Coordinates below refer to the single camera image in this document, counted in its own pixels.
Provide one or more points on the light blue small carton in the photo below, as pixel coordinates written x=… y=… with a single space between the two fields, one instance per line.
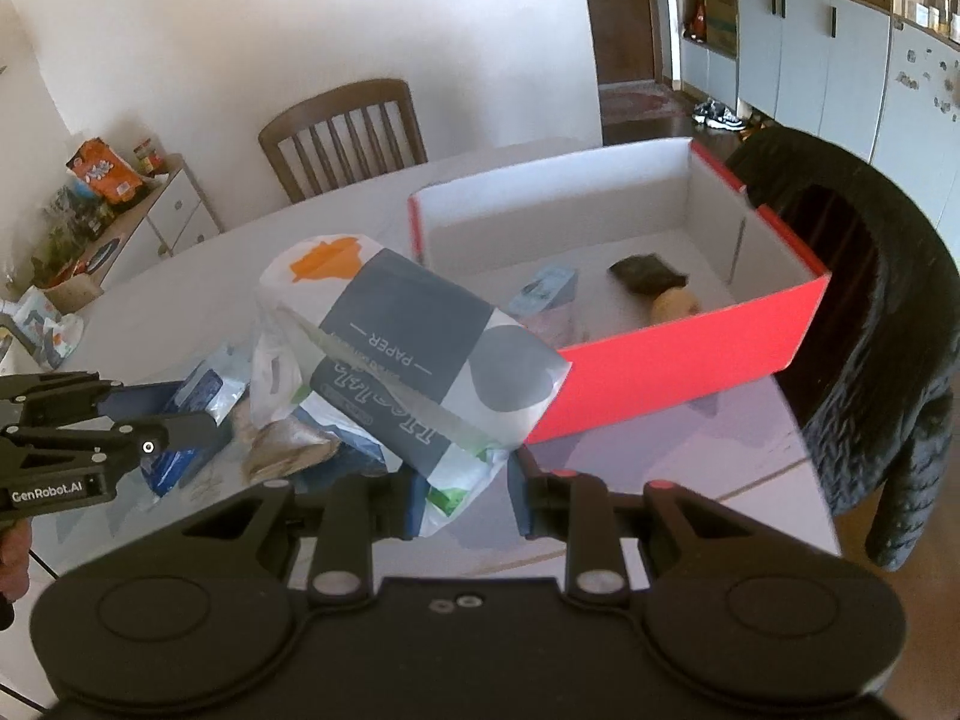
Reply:
x=544 y=289

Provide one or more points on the white desktop table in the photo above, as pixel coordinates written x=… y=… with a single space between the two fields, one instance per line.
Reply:
x=225 y=255

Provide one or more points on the brown wooden door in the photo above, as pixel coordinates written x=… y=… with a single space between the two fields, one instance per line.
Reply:
x=622 y=7

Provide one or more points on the tan item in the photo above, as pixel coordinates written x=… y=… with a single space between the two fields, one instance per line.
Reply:
x=675 y=306

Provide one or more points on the white plastic bag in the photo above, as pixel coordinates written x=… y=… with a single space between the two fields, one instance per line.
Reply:
x=270 y=375

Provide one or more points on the black padded jacket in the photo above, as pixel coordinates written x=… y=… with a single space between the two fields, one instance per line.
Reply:
x=900 y=315

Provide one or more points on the dark packet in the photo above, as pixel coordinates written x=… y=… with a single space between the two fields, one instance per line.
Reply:
x=645 y=274

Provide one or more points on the orange snack bag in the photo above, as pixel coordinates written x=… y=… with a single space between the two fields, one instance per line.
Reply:
x=105 y=172

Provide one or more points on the pair of sneakers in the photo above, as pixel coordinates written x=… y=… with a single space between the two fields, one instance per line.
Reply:
x=720 y=116

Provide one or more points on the white tissue paper pack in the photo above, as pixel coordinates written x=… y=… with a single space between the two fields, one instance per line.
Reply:
x=412 y=345

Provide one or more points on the brown snack packet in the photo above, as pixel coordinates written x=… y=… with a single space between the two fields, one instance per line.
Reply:
x=289 y=450

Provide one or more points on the white side cabinet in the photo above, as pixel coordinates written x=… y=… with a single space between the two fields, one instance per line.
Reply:
x=172 y=217

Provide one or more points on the person's left hand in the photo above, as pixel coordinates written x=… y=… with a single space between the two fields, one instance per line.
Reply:
x=15 y=555

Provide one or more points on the printed paper bag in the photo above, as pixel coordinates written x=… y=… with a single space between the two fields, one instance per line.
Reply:
x=45 y=326

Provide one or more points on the blue packet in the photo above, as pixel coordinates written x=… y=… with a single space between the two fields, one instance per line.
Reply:
x=180 y=457

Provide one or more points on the red cardboard box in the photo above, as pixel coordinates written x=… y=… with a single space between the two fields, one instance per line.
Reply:
x=675 y=367

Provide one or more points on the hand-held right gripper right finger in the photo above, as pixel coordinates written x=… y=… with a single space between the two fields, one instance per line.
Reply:
x=525 y=499

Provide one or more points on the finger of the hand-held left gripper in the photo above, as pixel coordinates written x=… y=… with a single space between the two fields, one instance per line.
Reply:
x=176 y=431
x=142 y=397

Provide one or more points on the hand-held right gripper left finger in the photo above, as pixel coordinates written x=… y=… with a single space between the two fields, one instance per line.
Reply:
x=409 y=502

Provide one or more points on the brown wooden chair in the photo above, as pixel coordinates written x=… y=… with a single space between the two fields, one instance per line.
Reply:
x=337 y=135

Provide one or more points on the grey printed table mat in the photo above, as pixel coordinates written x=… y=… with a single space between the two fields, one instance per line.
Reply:
x=637 y=450

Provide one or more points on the grey cabinet unit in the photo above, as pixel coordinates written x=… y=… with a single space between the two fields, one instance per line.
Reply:
x=825 y=75

